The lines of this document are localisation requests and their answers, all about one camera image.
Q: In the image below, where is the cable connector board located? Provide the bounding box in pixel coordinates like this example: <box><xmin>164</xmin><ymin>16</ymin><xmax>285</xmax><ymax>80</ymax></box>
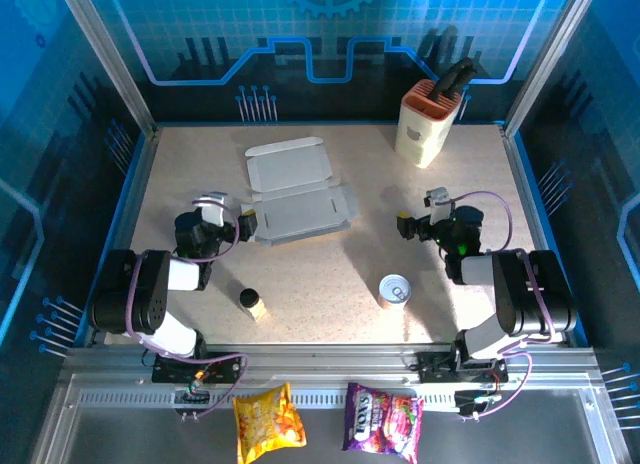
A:
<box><xmin>454</xmin><ymin>388</ymin><xmax>504</xmax><ymax>421</ymax></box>
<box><xmin>172</xmin><ymin>376</ymin><xmax>211</xmax><ymax>408</ymax></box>

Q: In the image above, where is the slotted metal rail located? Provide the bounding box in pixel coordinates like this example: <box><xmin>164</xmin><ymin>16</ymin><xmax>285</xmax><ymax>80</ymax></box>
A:
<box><xmin>77</xmin><ymin>389</ymin><xmax>591</xmax><ymax>410</ymax></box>

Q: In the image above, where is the aluminium frame post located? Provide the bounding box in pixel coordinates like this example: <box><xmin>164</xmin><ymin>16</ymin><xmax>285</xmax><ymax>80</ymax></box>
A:
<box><xmin>54</xmin><ymin>0</ymin><xmax>160</xmax><ymax>135</ymax></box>
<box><xmin>503</xmin><ymin>0</ymin><xmax>601</xmax><ymax>135</ymax></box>

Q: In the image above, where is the yellow snack bag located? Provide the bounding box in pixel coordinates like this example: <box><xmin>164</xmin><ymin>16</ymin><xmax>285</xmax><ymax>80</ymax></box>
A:
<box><xmin>232</xmin><ymin>382</ymin><xmax>307</xmax><ymax>464</ymax></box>

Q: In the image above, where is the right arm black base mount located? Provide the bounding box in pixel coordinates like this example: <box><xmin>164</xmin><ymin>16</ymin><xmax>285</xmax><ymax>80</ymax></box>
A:
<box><xmin>417</xmin><ymin>351</ymin><xmax>509</xmax><ymax>385</ymax></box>

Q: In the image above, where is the black knife handle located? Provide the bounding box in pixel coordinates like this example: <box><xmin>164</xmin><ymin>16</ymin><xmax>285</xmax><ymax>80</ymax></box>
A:
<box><xmin>432</xmin><ymin>66</ymin><xmax>466</xmax><ymax>103</ymax></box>
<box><xmin>452</xmin><ymin>56</ymin><xmax>479</xmax><ymax>93</ymax></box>

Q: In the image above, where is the cream knife block orange top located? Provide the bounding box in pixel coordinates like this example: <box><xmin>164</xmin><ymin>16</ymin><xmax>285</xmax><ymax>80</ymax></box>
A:
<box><xmin>394</xmin><ymin>78</ymin><xmax>464</xmax><ymax>170</ymax></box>

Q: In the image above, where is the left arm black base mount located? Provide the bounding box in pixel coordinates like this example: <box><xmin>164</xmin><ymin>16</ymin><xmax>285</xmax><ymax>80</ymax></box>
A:
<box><xmin>151</xmin><ymin>351</ymin><xmax>242</xmax><ymax>385</ymax></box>

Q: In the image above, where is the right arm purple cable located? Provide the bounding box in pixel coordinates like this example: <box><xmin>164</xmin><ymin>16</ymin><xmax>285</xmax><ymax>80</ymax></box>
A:
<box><xmin>449</xmin><ymin>190</ymin><xmax>556</xmax><ymax>419</ymax></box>

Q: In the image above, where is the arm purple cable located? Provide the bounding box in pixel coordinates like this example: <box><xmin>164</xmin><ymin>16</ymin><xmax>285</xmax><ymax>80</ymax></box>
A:
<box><xmin>124</xmin><ymin>196</ymin><xmax>250</xmax><ymax>423</ymax></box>
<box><xmin>449</xmin><ymin>190</ymin><xmax>556</xmax><ymax>419</ymax></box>

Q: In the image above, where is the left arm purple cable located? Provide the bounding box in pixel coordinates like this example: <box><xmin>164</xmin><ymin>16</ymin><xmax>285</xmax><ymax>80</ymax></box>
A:
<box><xmin>124</xmin><ymin>196</ymin><xmax>250</xmax><ymax>423</ymax></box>

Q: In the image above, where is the tin can with pull tab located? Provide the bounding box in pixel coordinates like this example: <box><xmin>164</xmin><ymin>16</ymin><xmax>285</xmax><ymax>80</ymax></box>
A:
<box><xmin>378</xmin><ymin>274</ymin><xmax>413</xmax><ymax>310</ymax></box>

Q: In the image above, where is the aluminium front frame rail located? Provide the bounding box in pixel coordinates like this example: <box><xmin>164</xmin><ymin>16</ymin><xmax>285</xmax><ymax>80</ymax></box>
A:
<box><xmin>59</xmin><ymin>344</ymin><xmax>601</xmax><ymax>385</ymax></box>

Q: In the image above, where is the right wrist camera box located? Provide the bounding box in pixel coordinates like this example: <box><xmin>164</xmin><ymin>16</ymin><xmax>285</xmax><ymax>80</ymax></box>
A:
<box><xmin>423</xmin><ymin>186</ymin><xmax>457</xmax><ymax>225</ymax></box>

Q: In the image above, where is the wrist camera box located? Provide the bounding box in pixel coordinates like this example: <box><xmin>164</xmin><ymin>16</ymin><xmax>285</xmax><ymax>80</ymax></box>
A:
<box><xmin>423</xmin><ymin>186</ymin><xmax>457</xmax><ymax>225</ymax></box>
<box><xmin>192</xmin><ymin>191</ymin><xmax>227</xmax><ymax>226</ymax></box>

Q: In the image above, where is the small jar with black lid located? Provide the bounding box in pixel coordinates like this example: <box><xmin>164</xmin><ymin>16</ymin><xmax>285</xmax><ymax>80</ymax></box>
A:
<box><xmin>238</xmin><ymin>287</ymin><xmax>268</xmax><ymax>323</ymax></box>

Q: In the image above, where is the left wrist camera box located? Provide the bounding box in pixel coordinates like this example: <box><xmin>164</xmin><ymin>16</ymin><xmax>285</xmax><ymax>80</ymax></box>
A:
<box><xmin>192</xmin><ymin>191</ymin><xmax>227</xmax><ymax>226</ymax></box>

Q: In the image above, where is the purple candy bag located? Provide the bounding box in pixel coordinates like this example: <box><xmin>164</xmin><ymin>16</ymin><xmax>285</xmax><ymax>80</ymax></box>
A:
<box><xmin>342</xmin><ymin>382</ymin><xmax>425</xmax><ymax>464</ymax></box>

